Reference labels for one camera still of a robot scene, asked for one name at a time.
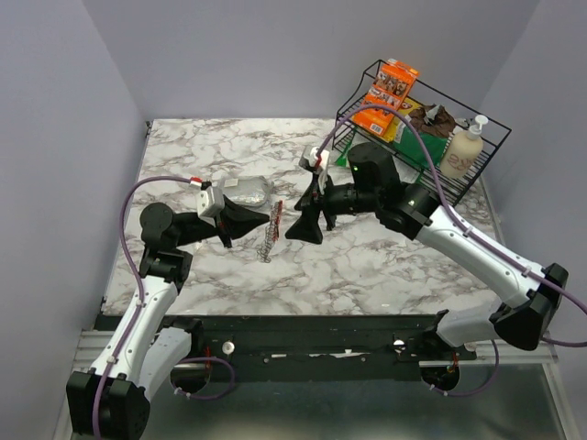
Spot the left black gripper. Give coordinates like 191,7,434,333
174,193,270,248

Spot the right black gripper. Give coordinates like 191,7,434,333
284,171,380,246

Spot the metal keyring coil red holder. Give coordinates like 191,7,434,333
257,200,283,263

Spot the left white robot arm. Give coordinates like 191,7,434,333
66,200,270,439

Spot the clear plastic bag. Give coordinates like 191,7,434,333
219,176,273,207

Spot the white green pouch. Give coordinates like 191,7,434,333
335,153,349,168

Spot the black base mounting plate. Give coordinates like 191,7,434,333
161,314,477,391

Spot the yellow snack packet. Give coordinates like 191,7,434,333
382,97,422,143

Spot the green and brown bag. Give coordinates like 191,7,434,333
394,104,457,169

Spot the orange snack box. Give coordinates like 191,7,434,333
352,59,419,137

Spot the cream pump soap bottle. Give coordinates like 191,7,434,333
439,115,489,179

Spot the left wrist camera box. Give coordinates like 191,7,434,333
196,186,225,219

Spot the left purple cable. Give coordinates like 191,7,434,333
93,175,236,439

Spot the purple cable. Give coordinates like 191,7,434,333
93,175,236,439
316,104,587,399

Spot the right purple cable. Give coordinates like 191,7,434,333
316,104,587,399

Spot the black wire shelf rack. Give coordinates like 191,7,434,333
331,59,512,205

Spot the aluminium extrusion rail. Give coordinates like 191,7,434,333
412,340,559,368
72,330,114,370

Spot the right aluminium extrusion rail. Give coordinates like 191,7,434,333
412,340,559,368

